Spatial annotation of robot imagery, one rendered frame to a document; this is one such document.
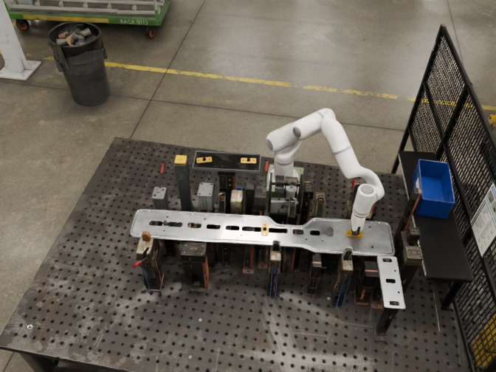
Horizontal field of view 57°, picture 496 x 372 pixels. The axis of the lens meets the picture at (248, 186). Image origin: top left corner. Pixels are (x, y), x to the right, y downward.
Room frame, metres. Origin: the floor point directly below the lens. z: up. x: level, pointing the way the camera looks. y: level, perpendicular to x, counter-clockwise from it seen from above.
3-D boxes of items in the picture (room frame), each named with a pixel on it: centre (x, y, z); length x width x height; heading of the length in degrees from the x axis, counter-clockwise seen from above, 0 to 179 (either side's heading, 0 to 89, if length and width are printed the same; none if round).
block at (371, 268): (1.27, -0.62, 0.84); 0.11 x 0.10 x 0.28; 177
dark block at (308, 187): (1.69, -0.33, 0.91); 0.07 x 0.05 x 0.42; 177
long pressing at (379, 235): (1.48, -0.07, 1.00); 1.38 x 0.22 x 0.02; 87
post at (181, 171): (1.85, 0.38, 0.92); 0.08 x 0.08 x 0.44; 87
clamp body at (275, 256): (1.31, -0.14, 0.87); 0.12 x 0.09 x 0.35; 177
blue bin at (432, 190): (1.71, -1.01, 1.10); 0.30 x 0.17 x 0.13; 170
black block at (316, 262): (1.30, -0.35, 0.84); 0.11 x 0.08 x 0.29; 177
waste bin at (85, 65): (4.01, 1.66, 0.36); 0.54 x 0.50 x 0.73; 170
